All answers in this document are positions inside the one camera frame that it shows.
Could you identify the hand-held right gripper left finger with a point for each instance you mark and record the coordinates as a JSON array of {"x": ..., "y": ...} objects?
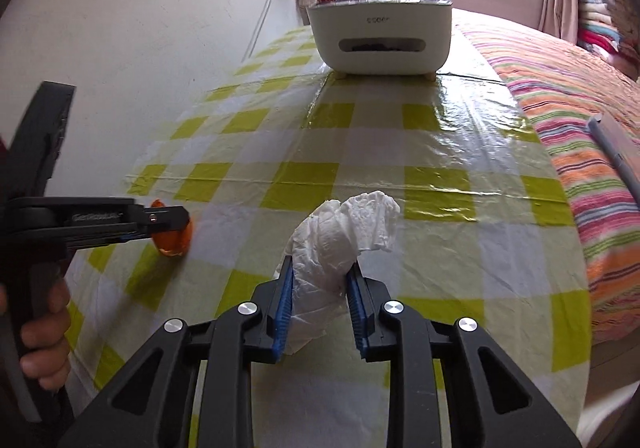
[{"x": 282, "y": 313}]

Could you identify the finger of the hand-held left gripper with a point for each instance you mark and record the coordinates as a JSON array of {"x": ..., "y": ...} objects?
[
  {"x": 129, "y": 239},
  {"x": 165, "y": 218}
]

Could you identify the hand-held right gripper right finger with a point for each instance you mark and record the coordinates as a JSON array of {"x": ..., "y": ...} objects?
[{"x": 357, "y": 318}]

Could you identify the orange peel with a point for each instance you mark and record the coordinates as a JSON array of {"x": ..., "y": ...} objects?
[{"x": 172, "y": 246}]

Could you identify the white tissue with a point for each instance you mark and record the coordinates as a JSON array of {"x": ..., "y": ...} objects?
[{"x": 325, "y": 248}]

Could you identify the person's left hand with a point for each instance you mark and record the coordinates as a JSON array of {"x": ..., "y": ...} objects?
[{"x": 47, "y": 343}]

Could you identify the white storage box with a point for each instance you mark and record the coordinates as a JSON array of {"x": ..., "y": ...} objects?
[{"x": 380, "y": 33}]

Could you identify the bed with striped sheet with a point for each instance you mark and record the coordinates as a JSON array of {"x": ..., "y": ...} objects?
[{"x": 575, "y": 128}]

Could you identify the white remote on bed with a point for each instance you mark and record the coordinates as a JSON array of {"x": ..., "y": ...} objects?
[{"x": 620, "y": 153}]

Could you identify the stack of folded blankets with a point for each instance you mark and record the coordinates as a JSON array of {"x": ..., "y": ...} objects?
[{"x": 607, "y": 23}]

